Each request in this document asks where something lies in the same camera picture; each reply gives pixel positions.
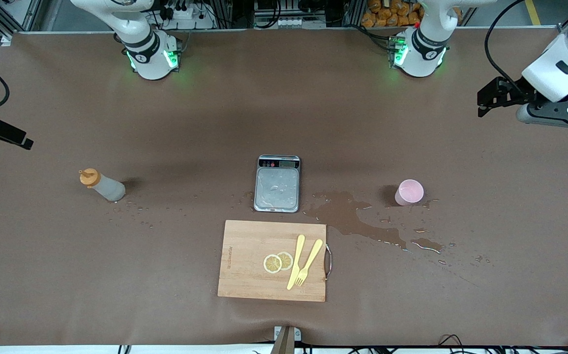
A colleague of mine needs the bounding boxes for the clear sauce bottle orange cap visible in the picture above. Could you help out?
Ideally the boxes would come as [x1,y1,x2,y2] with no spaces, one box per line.
[79,168,126,202]

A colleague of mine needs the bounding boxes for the pink plastic cup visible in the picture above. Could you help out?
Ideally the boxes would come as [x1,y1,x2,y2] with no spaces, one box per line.
[394,179,424,207]

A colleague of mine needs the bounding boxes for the pile of orange snacks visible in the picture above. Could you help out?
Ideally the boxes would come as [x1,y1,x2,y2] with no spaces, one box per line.
[361,0,464,28]

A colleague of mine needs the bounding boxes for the small liquid puddle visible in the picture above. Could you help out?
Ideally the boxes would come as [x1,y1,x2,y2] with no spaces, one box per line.
[411,238,445,254]

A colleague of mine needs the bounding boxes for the brown table mat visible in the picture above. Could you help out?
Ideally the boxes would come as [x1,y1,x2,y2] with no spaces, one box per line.
[0,27,568,347]

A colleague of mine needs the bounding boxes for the large liquid puddle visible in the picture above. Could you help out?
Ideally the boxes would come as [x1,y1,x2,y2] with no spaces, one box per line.
[303,191,407,249]

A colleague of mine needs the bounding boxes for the white power strip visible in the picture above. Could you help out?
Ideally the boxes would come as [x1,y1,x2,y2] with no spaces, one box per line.
[158,5,215,30]

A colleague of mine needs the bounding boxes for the silver digital kitchen scale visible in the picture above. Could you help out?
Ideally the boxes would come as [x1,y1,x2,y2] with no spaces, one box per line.
[253,155,301,213]

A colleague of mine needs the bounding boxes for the yellow plastic fork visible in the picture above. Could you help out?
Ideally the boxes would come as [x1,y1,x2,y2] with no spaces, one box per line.
[295,239,324,287]

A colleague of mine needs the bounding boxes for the yellow plastic knife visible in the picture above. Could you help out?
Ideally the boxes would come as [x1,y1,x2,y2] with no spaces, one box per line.
[287,235,306,291]

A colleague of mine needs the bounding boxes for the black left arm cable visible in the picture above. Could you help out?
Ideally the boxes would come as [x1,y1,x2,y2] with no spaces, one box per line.
[484,0,528,91]

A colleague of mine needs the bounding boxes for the wooden cutting board metal handle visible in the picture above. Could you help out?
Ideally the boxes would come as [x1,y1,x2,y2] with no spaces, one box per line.
[217,220,332,302]

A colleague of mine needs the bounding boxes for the metal table clamp bracket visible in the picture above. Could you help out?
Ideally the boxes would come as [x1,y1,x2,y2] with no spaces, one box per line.
[270,325,302,354]

